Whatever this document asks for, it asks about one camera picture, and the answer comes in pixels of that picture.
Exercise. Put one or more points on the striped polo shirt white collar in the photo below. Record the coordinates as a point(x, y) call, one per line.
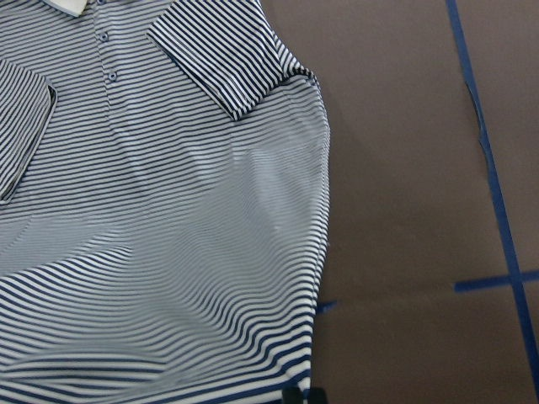
point(164, 204)

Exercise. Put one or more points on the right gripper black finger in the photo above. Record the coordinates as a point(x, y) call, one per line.
point(294, 395)

